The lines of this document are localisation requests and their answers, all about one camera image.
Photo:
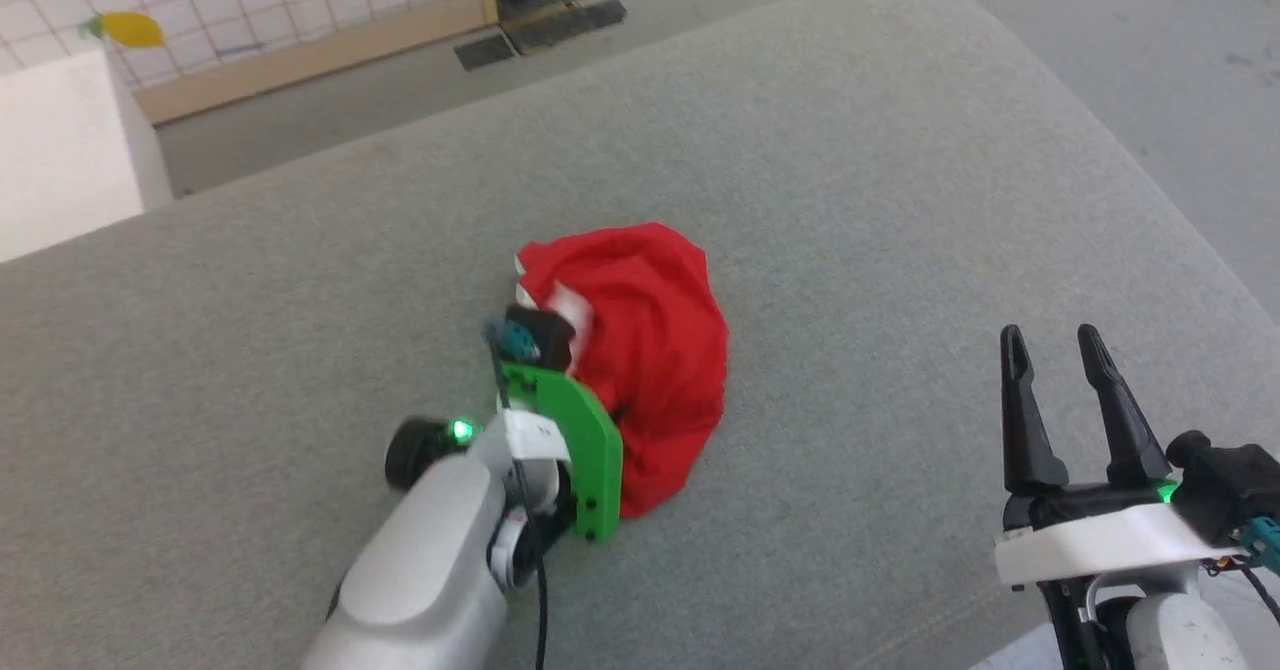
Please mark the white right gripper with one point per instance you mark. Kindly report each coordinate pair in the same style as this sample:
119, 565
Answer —
1090, 540

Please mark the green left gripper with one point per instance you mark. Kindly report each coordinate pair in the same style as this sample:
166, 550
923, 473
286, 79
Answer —
590, 450

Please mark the red garment with white waistband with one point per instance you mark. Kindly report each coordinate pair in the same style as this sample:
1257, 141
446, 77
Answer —
650, 350

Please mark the small black floor mat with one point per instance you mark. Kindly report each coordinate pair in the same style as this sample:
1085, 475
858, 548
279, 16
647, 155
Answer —
485, 51

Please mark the large black floor mat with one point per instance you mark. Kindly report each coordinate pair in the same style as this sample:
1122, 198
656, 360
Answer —
570, 12

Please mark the wooden framed mesh fence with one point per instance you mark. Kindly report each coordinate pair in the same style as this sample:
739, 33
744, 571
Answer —
300, 10

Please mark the white box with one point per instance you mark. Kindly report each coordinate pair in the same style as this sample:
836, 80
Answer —
60, 150

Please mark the yellow toy on fence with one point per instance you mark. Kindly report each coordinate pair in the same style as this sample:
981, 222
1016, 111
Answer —
132, 30

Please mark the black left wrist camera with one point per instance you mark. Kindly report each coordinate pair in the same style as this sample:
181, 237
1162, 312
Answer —
545, 335

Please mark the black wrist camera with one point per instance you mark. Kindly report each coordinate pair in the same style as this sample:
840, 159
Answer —
545, 335
1235, 485

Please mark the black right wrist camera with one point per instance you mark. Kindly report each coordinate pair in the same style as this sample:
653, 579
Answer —
1235, 485

